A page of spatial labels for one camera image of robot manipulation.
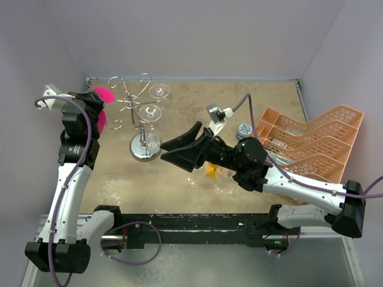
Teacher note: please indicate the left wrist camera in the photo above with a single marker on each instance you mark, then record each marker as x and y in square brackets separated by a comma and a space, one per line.
[51, 98]

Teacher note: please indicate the black base frame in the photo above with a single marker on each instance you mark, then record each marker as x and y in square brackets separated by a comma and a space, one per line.
[255, 230]

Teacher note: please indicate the orange plastic basket rack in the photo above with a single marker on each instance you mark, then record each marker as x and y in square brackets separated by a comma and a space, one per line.
[318, 149]

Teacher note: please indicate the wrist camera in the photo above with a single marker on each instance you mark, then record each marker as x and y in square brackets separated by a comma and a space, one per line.
[218, 117]
[51, 98]

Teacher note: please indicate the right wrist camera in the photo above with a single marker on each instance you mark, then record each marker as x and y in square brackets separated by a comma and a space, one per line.
[218, 117]

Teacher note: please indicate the yellow plastic wine glass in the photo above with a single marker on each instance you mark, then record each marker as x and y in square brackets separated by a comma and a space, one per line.
[211, 170]

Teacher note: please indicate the blue white small jar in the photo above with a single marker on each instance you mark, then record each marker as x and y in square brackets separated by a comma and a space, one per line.
[244, 131]

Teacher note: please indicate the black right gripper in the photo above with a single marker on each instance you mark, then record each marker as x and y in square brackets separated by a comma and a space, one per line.
[187, 152]

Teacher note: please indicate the chrome wine glass rack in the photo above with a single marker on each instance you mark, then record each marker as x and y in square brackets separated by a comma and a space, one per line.
[132, 103]

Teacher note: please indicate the clear champagne flute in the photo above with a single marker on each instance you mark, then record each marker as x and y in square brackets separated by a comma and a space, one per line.
[149, 116]
[160, 93]

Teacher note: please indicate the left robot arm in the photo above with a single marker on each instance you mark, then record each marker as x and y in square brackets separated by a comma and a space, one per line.
[62, 246]

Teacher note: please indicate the pink plastic wine glass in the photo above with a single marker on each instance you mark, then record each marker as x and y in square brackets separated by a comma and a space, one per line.
[107, 96]

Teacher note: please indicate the clear wine glass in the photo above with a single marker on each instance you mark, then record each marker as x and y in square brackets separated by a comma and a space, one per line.
[194, 179]
[224, 183]

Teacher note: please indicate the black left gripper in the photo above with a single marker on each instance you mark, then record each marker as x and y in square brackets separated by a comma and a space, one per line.
[91, 98]

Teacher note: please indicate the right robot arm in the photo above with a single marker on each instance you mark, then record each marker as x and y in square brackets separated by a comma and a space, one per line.
[338, 206]

